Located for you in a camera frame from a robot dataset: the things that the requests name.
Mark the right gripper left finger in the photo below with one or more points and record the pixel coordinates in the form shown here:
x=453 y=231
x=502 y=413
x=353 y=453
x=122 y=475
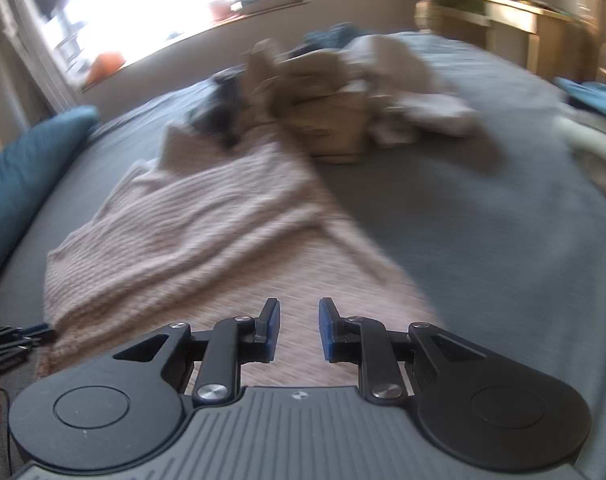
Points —
x=232 y=343

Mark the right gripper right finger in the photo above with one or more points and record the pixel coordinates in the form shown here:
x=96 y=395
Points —
x=367 y=343

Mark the pink checkered knit sweater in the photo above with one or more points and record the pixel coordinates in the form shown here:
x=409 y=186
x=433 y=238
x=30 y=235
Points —
x=198 y=235

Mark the teal blue duvet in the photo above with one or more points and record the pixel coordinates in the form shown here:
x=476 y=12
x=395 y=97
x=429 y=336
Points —
x=31 y=167

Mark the dark plaid garment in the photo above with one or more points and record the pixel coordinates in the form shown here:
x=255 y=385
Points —
x=217 y=114

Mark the white beige garment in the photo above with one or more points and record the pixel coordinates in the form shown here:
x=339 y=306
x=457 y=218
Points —
x=405 y=96

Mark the tan brown garment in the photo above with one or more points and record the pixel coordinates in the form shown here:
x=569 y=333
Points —
x=311 y=96

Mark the orange object on windowsill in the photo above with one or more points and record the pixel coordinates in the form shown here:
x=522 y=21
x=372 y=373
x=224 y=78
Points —
x=103 y=67

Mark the dark blue garment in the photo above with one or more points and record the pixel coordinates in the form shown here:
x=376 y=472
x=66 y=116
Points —
x=337 y=37

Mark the wooden desk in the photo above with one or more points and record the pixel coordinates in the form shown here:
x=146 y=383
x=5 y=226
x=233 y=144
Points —
x=548 y=43

